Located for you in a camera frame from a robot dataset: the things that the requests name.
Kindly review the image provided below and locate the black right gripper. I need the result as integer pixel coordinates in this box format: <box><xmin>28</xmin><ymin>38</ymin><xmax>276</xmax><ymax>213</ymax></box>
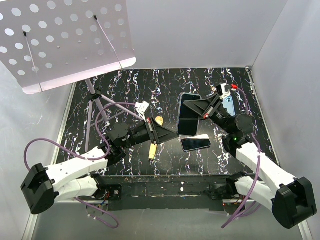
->
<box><xmin>181</xmin><ymin>93</ymin><xmax>233</xmax><ymax>135</ymax></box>

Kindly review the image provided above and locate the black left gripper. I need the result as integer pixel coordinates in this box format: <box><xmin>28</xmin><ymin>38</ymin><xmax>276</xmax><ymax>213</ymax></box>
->
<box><xmin>121</xmin><ymin>115</ymin><xmax>179</xmax><ymax>149</ymax></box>

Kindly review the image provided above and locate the spare phone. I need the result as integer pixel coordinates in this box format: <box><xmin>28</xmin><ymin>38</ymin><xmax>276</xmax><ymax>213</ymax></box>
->
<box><xmin>177</xmin><ymin>93</ymin><xmax>202</xmax><ymax>136</ymax></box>

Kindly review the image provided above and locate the light blue phone case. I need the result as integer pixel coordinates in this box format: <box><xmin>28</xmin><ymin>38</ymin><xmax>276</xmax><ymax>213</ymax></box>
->
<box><xmin>222</xmin><ymin>96</ymin><xmax>236</xmax><ymax>116</ymax></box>

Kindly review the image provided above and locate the black smartphone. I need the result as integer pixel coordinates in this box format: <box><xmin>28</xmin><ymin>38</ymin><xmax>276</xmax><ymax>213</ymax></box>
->
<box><xmin>180</xmin><ymin>134</ymin><xmax>211</xmax><ymax>152</ymax></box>

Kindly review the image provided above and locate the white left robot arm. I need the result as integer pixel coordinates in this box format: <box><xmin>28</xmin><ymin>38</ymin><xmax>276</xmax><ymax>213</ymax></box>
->
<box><xmin>21</xmin><ymin>118</ymin><xmax>179</xmax><ymax>215</ymax></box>

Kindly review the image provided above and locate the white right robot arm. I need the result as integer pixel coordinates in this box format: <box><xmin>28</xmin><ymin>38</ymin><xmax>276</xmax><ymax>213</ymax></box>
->
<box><xmin>183</xmin><ymin>94</ymin><xmax>317</xmax><ymax>229</ymax></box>

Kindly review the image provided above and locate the white music stand tripod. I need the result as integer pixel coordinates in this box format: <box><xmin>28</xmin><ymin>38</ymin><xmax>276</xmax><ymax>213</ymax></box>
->
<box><xmin>84</xmin><ymin>78</ymin><xmax>143</xmax><ymax>152</ymax></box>

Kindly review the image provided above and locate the white perforated music stand desk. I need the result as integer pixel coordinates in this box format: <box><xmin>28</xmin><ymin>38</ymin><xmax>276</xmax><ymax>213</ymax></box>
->
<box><xmin>0</xmin><ymin>0</ymin><xmax>137</xmax><ymax>95</ymax></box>

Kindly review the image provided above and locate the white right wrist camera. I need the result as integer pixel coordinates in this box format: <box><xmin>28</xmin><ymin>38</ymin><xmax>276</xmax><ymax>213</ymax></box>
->
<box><xmin>216</xmin><ymin>83</ymin><xmax>238</xmax><ymax>100</ymax></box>

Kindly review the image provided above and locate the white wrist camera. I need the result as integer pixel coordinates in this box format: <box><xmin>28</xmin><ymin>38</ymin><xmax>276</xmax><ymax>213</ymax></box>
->
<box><xmin>216</xmin><ymin>83</ymin><xmax>238</xmax><ymax>100</ymax></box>
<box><xmin>135</xmin><ymin>101</ymin><xmax>150</xmax><ymax>121</ymax></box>

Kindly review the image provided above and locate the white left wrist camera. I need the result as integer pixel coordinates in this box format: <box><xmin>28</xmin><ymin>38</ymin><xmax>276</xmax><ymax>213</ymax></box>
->
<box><xmin>135</xmin><ymin>101</ymin><xmax>150</xmax><ymax>121</ymax></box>

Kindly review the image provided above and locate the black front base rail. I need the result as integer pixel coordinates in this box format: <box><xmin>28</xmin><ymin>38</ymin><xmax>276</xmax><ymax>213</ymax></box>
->
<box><xmin>96</xmin><ymin>175</ymin><xmax>244</xmax><ymax>211</ymax></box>

